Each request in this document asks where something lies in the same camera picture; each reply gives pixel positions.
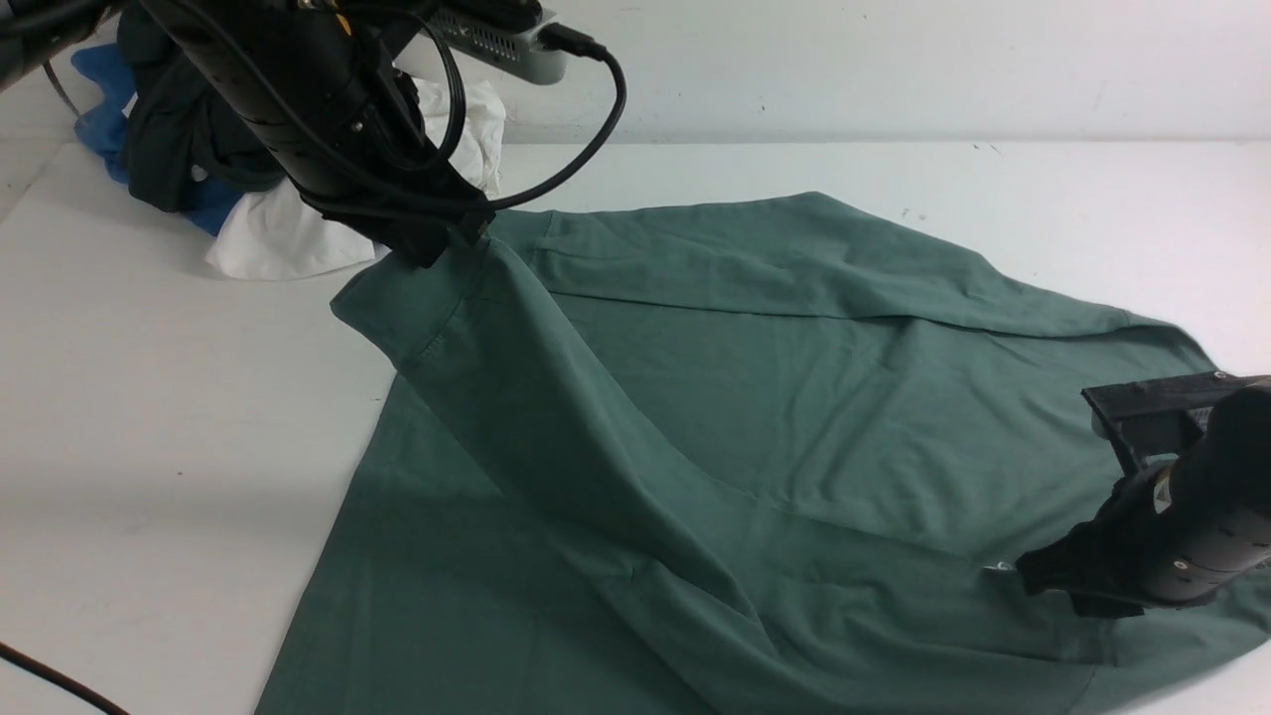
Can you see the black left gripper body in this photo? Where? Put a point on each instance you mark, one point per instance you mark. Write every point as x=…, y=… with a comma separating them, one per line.
x=396, y=200

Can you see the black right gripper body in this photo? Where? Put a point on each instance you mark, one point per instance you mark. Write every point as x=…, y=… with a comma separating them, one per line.
x=1095, y=566

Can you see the green long-sleeved shirt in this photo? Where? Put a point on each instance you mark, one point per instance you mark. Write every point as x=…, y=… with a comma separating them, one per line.
x=757, y=458

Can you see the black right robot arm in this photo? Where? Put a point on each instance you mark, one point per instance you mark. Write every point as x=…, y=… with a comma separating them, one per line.
x=1191, y=511

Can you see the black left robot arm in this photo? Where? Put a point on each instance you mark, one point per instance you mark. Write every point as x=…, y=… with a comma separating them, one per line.
x=299, y=74

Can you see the white crumpled garment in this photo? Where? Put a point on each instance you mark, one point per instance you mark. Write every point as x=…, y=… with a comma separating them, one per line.
x=273, y=236

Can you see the dark green crumpled garment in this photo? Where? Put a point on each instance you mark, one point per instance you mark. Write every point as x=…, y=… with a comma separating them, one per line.
x=181, y=135

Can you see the blue crumpled garment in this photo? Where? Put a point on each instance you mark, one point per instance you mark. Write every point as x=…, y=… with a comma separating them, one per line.
x=102, y=130

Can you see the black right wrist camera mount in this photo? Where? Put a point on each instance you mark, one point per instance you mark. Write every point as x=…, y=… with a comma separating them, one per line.
x=1149, y=418

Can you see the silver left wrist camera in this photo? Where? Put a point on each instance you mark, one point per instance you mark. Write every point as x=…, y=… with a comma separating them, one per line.
x=503, y=35

